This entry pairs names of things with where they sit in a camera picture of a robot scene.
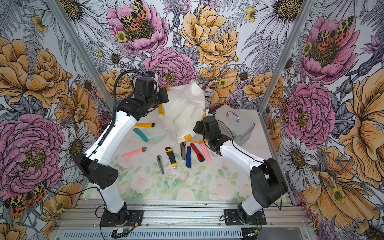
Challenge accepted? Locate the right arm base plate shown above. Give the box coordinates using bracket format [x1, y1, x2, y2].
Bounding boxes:
[224, 209, 267, 226]

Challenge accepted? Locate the grey metal utility knife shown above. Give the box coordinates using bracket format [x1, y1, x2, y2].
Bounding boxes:
[180, 142, 186, 161]

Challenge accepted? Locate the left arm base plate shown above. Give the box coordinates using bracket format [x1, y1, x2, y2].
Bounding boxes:
[100, 209, 144, 227]

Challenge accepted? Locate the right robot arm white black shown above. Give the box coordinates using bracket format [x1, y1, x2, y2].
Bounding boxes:
[194, 115, 289, 225]

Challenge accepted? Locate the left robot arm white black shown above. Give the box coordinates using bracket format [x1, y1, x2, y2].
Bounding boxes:
[74, 75, 169, 227]

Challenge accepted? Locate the silver aluminium case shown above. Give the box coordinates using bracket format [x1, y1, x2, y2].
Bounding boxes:
[215, 105, 255, 146]

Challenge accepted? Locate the teal utility knife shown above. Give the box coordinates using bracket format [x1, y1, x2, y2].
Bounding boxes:
[133, 128, 149, 143]

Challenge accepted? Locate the red utility knife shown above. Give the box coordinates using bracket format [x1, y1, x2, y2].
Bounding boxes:
[190, 143, 205, 162]

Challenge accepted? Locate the small grey art knife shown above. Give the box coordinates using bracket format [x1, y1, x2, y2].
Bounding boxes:
[157, 155, 165, 175]

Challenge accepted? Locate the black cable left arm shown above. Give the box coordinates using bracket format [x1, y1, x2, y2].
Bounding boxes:
[95, 69, 148, 148]

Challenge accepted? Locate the pink grey utility knife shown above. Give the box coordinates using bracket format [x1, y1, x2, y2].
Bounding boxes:
[121, 147, 147, 159]

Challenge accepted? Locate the black yellow utility knife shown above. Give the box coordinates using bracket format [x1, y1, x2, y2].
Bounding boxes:
[165, 147, 177, 169]

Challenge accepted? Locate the blue utility knife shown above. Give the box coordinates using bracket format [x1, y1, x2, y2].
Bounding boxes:
[186, 146, 192, 169]

